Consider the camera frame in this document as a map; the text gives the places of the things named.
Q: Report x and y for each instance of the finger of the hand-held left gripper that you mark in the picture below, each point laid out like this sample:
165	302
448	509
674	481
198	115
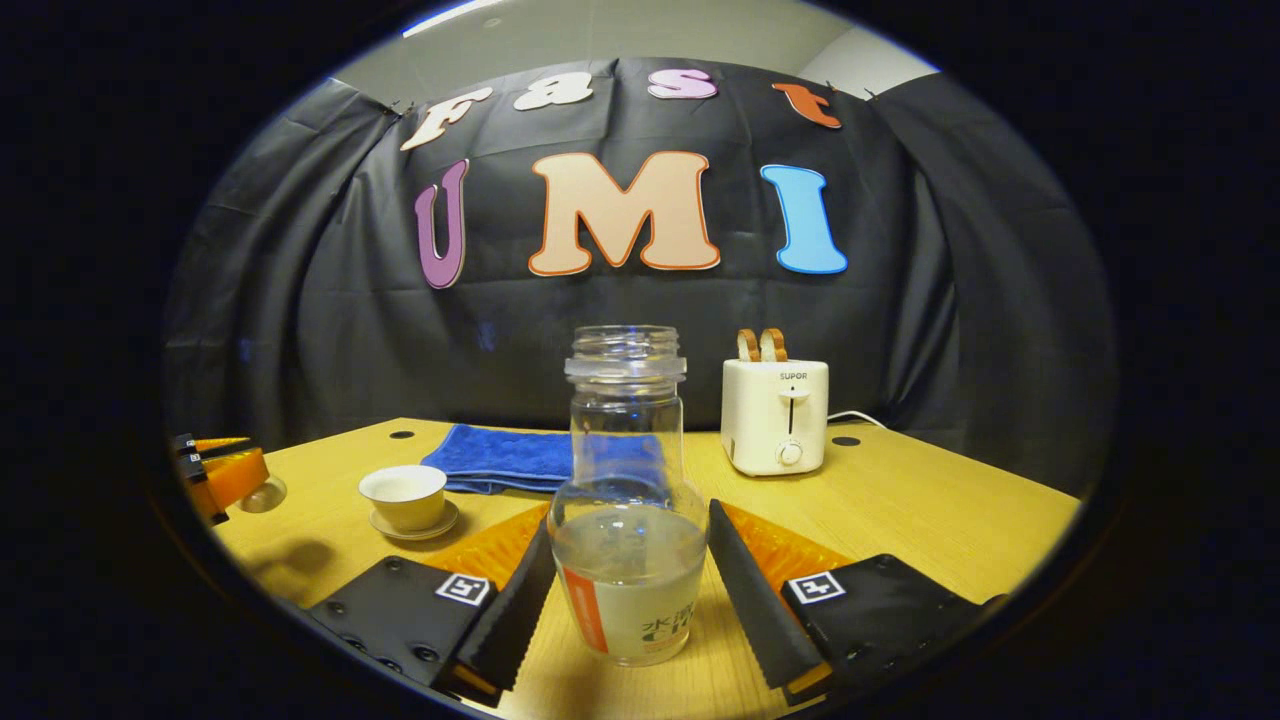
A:
205	446
235	478

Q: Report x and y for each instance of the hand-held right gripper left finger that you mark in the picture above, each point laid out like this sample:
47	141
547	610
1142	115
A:
510	620

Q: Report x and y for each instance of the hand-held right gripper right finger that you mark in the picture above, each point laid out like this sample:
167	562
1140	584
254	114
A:
755	610

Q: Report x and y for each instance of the cream teacup lid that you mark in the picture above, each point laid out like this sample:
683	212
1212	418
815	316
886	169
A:
264	495

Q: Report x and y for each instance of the clear glass water bottle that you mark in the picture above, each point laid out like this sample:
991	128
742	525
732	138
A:
628	590

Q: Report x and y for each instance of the cream teacup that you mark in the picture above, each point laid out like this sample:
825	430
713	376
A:
405	500

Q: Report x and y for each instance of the blue cloth coaster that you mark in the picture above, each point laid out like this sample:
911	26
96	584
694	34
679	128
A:
500	458

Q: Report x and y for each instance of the cream saucer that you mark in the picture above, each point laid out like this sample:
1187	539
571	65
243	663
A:
440	528

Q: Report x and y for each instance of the white toaster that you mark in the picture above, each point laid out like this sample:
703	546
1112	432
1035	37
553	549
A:
775	420

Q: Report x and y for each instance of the toast slice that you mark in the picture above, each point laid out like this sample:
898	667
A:
748	346
773	345

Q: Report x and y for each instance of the black backdrop cloth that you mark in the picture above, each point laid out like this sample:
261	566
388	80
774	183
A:
900	330

